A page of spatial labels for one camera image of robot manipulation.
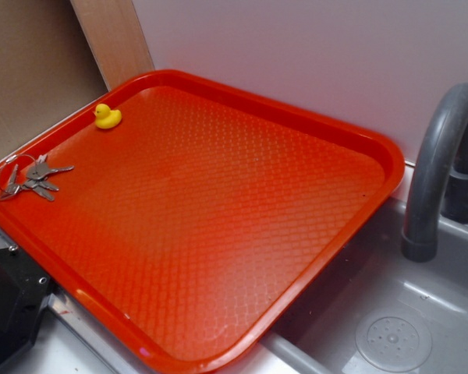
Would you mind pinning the silver keys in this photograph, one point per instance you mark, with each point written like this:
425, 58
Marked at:
36, 178

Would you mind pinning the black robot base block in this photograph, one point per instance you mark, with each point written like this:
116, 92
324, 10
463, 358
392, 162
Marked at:
25, 289

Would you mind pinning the red plastic tray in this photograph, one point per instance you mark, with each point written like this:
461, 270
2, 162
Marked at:
177, 128

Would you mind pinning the yellow rubber duck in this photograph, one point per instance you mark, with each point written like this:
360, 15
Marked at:
105, 117

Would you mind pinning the grey plastic sink basin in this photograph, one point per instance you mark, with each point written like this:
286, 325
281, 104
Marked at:
189, 282

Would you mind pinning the light wooden board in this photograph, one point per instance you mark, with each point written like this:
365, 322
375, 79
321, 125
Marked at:
115, 38

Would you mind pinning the grey sink drain cover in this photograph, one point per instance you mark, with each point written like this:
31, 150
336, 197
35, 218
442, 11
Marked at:
393, 340

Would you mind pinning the grey plastic faucet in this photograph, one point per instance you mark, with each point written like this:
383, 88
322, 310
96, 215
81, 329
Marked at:
439, 186

